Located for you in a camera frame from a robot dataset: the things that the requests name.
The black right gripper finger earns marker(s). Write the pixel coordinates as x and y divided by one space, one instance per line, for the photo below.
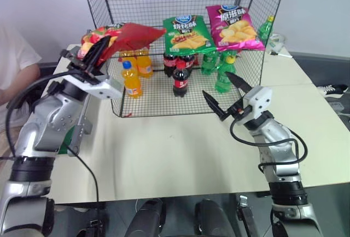
239 82
216 104

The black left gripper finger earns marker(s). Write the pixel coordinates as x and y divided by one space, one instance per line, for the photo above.
94 49
101 53

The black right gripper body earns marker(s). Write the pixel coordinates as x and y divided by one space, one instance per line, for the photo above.
237 112

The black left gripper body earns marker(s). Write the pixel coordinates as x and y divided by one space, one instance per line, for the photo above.
84 72

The plain red chip bag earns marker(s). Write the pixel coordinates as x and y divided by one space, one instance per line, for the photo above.
134 37

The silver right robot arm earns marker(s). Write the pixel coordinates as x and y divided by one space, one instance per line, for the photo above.
279 144

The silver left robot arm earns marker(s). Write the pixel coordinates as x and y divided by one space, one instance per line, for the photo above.
46 127

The green conveyor belt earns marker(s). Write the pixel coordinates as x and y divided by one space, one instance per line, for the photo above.
67 141

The green soda bottle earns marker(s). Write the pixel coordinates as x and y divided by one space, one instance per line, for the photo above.
266 27
224 78
209 63

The red printed chip bag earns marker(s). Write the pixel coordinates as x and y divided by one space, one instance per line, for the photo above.
95 33

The orange soda bottle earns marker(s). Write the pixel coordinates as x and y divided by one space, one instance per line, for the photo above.
145 66
127 54
132 81

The cola bottle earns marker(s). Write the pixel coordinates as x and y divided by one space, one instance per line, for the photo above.
169 64
180 82
192 60

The magenta chip bag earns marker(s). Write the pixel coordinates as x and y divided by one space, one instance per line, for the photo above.
235 29

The green chip bag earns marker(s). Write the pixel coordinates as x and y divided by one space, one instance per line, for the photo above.
187 33

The person in white shirt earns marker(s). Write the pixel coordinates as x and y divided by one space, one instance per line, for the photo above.
13 64

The black and white shoe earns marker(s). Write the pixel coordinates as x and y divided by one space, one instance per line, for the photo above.
332 89

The metal table clamp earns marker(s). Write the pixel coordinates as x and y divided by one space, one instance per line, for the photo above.
246 212

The dark rounded shape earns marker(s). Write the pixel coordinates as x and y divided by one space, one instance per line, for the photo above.
146 218
212 218

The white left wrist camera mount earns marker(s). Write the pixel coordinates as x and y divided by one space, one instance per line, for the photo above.
105 89

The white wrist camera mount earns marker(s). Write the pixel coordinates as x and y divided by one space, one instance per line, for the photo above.
259 98
105 89

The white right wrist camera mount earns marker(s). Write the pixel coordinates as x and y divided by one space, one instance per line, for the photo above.
259 98

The grey metal conveyor frame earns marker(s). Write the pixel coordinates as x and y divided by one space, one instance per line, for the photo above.
80 130

